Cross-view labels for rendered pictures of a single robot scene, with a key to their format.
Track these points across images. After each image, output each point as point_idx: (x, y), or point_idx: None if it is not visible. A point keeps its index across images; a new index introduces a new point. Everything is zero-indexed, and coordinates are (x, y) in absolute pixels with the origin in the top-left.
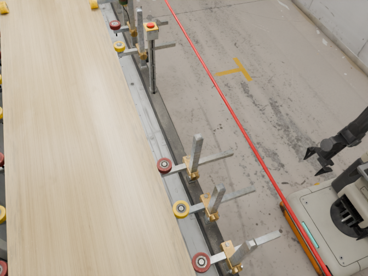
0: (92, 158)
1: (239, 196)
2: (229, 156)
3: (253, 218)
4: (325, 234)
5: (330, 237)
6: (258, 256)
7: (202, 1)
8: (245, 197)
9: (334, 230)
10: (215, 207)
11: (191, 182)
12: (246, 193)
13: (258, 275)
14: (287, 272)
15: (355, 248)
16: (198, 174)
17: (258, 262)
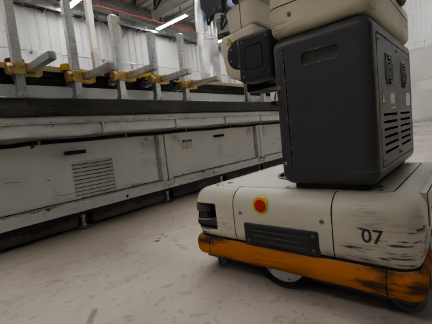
0: None
1: (177, 73)
2: (213, 79)
3: None
4: (254, 175)
5: (254, 176)
6: (198, 227)
7: None
8: None
9: (272, 175)
10: (151, 63)
11: (184, 99)
12: (180, 71)
13: (173, 233)
14: (195, 243)
15: (263, 182)
16: (182, 81)
17: (190, 229)
